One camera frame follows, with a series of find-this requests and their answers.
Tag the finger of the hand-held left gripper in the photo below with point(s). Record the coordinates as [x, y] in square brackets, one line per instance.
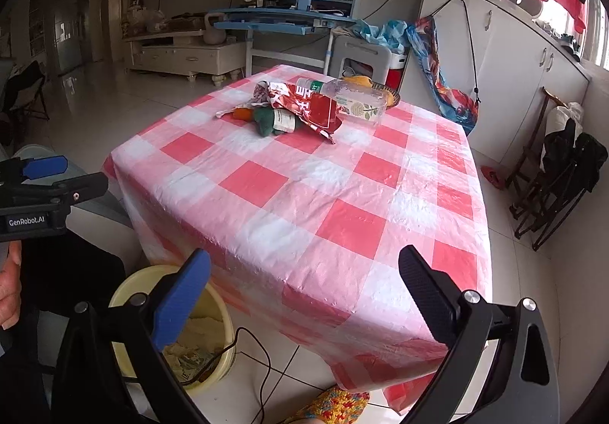
[81, 188]
[45, 167]

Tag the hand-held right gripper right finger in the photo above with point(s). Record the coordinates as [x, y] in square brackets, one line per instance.
[428, 298]

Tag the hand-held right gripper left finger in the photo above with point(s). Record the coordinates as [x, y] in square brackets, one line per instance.
[183, 302]

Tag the yellow plastic bin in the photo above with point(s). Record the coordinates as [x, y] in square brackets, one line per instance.
[218, 306]

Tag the clear plastic bottle green label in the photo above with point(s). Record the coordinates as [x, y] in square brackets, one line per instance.
[352, 103]

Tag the person's left hand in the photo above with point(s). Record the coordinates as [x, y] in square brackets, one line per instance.
[9, 291]

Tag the pale grey stool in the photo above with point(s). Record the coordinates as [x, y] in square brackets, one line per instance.
[109, 210]

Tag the person's dark clothing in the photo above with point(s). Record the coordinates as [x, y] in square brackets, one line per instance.
[71, 271]

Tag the red slipper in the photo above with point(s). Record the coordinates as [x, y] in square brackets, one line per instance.
[492, 176]

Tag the colourful crocheted slipper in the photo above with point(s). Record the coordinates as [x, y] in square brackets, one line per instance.
[333, 405]

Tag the pink white checked tablecloth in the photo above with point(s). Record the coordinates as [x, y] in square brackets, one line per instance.
[295, 186]

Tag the cream television stand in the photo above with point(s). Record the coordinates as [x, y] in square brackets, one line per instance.
[181, 55]

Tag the plastic bags on stand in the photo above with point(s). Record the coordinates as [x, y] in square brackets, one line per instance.
[142, 22]

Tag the wooden folding chair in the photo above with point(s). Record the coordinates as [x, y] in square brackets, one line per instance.
[533, 157]

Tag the green snack packet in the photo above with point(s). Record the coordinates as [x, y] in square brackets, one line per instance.
[266, 120]

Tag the yellow mango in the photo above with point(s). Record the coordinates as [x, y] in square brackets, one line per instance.
[361, 80]
[390, 99]

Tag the cream kettlebell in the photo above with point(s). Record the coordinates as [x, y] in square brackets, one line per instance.
[215, 31]

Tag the metal fruit plate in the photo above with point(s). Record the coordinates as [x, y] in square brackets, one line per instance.
[392, 93]

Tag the red snack bag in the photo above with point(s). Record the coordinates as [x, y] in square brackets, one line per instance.
[314, 112]

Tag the colourful printed bag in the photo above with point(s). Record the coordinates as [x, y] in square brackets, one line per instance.
[442, 76]

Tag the white sack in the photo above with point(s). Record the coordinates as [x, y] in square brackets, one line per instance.
[566, 114]

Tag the white cabinet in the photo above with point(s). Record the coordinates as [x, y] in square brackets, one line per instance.
[514, 72]

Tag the blue study desk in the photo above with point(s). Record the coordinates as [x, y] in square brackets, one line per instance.
[266, 22]

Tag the grey plastic stool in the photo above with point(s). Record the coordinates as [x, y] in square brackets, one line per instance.
[361, 50]

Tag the blue plastic bag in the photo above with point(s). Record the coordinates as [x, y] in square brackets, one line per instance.
[385, 34]

